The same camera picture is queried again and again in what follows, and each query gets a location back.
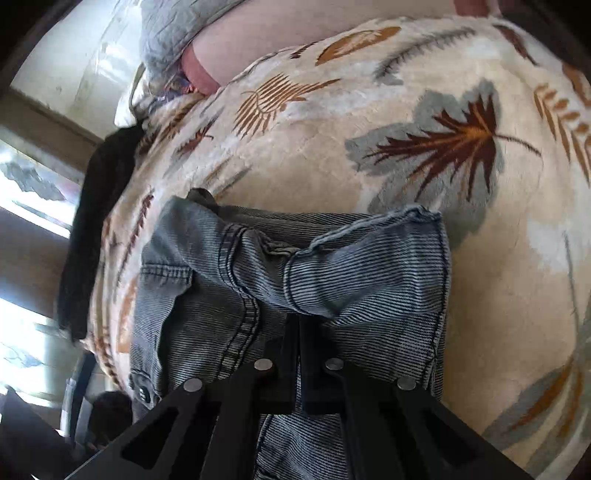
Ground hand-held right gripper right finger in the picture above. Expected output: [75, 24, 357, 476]
[299, 318, 533, 480]

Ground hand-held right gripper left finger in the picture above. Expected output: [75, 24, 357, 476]
[64, 318, 302, 480]

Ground blue denim pants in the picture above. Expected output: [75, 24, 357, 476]
[126, 187, 452, 480]

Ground beige leaf-print blanket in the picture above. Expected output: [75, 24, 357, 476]
[85, 16, 591, 468]

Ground black cloth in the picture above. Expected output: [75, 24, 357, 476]
[57, 126, 145, 343]

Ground colourful printed cloth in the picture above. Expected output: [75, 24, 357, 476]
[151, 69, 200, 103]

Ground white cloth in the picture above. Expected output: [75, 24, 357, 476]
[113, 64, 149, 130]

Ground pink bed sheet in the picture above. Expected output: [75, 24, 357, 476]
[182, 0, 505, 94]

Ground grey quilted blanket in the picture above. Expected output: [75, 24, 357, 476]
[139, 0, 246, 89]

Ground wooden window frame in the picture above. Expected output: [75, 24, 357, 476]
[0, 87, 108, 186]

